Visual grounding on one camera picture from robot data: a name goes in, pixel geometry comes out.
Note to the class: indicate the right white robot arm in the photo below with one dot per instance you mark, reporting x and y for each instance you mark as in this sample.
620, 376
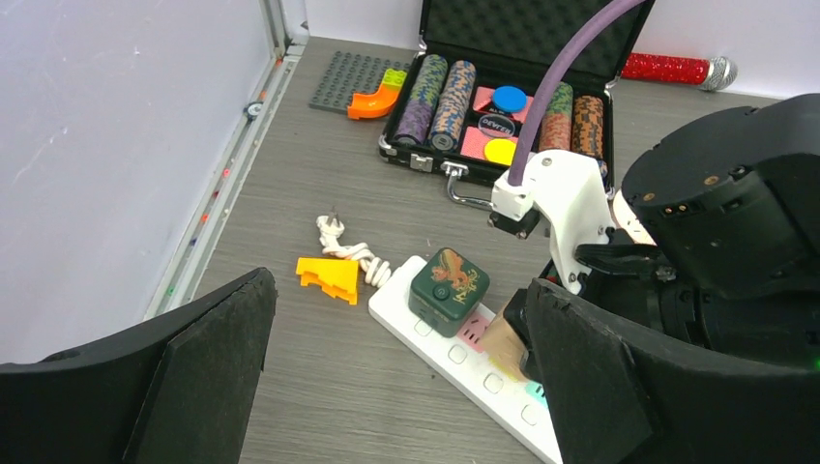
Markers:
731, 204

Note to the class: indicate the orange toy block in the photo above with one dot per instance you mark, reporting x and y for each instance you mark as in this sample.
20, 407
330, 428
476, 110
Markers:
380, 102

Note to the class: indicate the black poker chip case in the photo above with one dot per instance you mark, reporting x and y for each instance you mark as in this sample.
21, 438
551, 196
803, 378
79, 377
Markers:
504, 43

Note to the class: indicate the dark green cube socket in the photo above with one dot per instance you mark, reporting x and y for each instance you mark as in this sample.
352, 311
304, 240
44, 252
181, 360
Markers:
447, 290

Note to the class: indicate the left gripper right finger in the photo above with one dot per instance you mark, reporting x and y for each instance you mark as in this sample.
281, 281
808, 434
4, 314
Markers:
618, 392

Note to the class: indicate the red glitter microphone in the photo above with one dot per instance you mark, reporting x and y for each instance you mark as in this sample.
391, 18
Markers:
709, 75

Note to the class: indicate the yellow plug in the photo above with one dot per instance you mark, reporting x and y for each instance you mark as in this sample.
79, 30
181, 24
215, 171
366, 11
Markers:
337, 278

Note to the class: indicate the long white colourful power strip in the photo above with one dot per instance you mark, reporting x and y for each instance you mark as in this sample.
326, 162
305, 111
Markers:
519, 407

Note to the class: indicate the grey building baseplate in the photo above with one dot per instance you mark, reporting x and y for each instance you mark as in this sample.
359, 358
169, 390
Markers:
349, 73

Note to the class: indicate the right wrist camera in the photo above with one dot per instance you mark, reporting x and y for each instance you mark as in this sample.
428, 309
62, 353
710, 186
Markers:
566, 189

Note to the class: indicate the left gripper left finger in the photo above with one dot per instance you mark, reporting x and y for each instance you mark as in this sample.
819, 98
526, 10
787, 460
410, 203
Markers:
177, 388

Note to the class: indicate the tan cube socket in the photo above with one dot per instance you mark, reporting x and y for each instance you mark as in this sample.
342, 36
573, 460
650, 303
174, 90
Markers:
504, 347

